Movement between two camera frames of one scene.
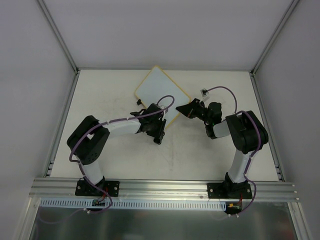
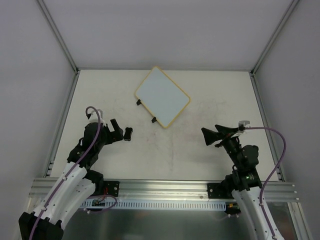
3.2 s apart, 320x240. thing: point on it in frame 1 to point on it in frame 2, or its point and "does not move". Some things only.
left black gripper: [162, 128] to [113, 135]
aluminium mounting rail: [162, 189] does not move
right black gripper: [195, 109] to [225, 137]
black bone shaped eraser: [158, 140] to [127, 135]
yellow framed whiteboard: [155, 84] does not move
